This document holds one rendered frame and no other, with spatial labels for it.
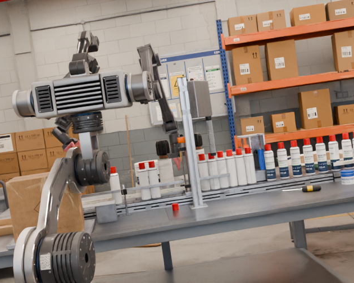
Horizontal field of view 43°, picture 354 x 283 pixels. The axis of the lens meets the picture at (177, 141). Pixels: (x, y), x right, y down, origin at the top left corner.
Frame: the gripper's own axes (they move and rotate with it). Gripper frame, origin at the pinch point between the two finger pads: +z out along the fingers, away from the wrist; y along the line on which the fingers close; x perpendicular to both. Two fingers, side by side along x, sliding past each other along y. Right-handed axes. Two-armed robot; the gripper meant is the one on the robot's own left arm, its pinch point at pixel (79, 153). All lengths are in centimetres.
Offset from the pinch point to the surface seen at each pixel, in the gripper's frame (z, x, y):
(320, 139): 93, -98, 8
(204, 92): 29, -73, -12
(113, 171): 22.4, -9.1, -13.6
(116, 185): 28.4, -4.9, -14.2
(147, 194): 44.2, -12.2, -11.1
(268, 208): 89, -53, -42
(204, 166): 56, -44, -5
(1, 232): 4, 48, -35
